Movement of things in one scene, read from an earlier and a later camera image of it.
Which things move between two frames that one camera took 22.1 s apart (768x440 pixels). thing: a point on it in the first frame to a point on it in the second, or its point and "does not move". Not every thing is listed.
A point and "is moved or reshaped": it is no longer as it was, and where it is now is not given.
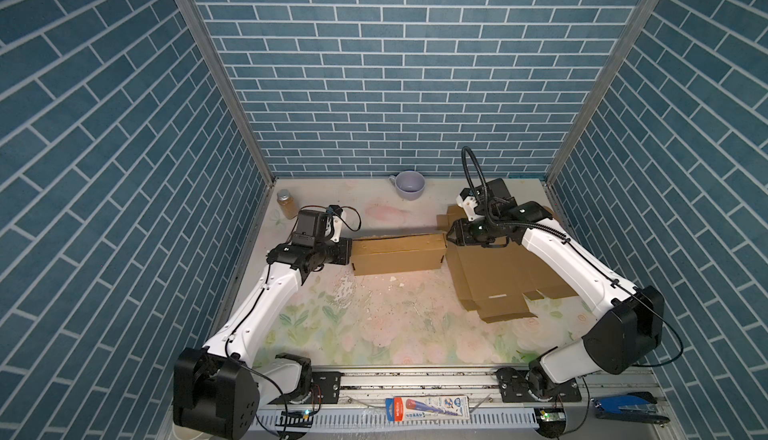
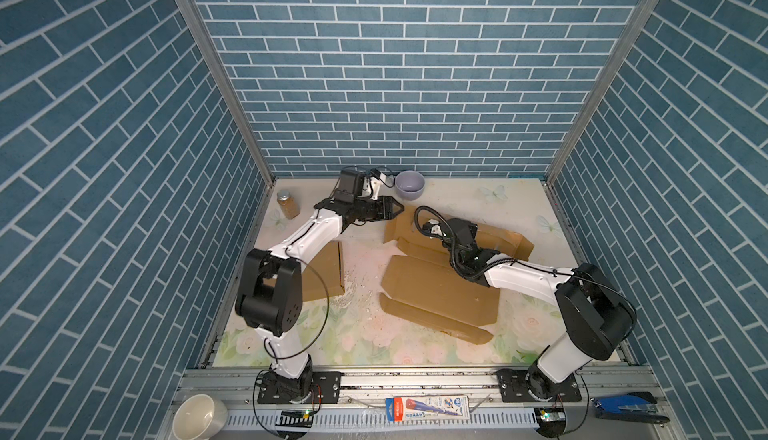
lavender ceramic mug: x=409 y=184 does not move
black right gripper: x=460 y=234 to x=472 y=228
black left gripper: x=345 y=246 to x=383 y=207
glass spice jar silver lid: x=287 y=203 does not move
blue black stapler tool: x=637 y=406 does not move
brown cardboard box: x=493 y=281 is moved or reshaped
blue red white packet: x=427 y=408 does not move
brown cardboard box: x=397 y=252 to x=329 y=262
